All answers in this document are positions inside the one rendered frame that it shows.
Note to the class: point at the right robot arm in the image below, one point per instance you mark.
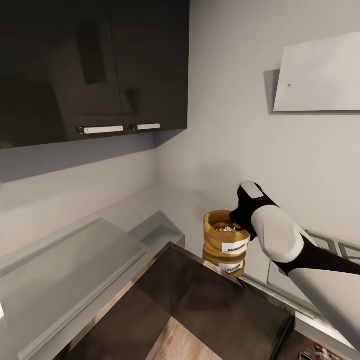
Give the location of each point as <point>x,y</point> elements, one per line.
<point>330,282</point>

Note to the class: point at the oven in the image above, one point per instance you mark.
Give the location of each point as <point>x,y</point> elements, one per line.
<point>302,341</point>

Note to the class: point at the burner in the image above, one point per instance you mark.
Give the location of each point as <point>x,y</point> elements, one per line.
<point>345,249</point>

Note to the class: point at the popcorn bag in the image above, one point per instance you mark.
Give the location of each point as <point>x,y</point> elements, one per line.
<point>221,242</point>

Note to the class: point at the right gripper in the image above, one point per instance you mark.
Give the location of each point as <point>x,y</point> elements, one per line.
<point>244,221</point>

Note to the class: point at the cabinet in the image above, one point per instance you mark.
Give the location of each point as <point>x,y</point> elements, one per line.
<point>73,70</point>

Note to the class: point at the range hood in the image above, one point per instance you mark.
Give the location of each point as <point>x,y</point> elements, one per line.
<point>320,75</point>

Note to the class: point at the drop in sink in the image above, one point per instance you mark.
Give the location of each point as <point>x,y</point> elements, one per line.
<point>41,293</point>

